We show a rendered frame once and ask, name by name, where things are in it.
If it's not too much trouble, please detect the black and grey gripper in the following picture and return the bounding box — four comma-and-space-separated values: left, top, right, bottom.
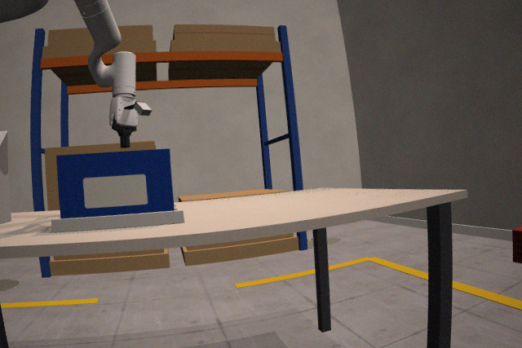
109, 95, 138, 148

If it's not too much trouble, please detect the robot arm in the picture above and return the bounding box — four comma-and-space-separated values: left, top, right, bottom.
0, 0, 152, 116

